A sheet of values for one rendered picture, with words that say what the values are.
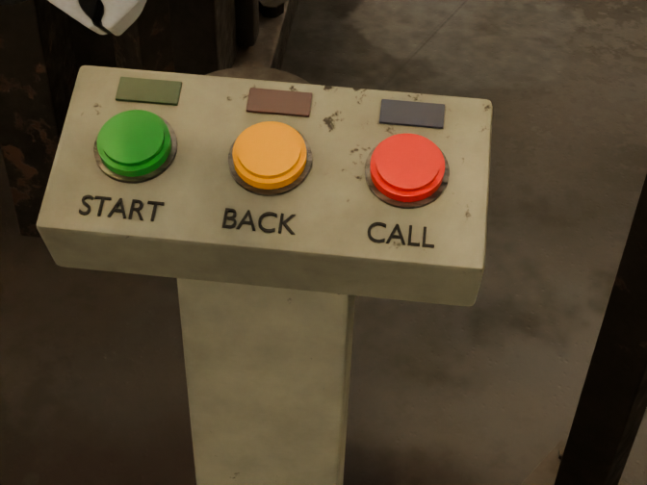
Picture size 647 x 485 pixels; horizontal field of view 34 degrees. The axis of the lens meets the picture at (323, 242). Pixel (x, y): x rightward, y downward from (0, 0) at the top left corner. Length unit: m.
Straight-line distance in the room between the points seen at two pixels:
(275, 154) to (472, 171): 0.11
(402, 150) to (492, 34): 1.33
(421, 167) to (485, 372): 0.74
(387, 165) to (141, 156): 0.13
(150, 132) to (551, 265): 0.92
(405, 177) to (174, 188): 0.12
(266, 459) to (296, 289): 0.17
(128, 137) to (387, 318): 0.78
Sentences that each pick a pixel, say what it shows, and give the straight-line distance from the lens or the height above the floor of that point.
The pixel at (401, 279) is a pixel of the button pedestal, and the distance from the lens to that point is 0.56.
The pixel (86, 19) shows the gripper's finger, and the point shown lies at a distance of 0.50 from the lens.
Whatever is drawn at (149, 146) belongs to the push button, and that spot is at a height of 0.61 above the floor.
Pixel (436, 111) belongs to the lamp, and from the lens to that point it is 0.59.
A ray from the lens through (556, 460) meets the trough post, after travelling 1.20.
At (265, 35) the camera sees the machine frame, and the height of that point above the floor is 0.07.
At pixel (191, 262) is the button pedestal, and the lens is 0.58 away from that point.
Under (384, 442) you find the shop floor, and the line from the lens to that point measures 1.20.
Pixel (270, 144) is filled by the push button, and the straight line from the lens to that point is 0.57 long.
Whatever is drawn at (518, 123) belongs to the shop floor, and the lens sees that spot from 1.67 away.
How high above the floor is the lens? 0.95
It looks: 42 degrees down
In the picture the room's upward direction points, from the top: 2 degrees clockwise
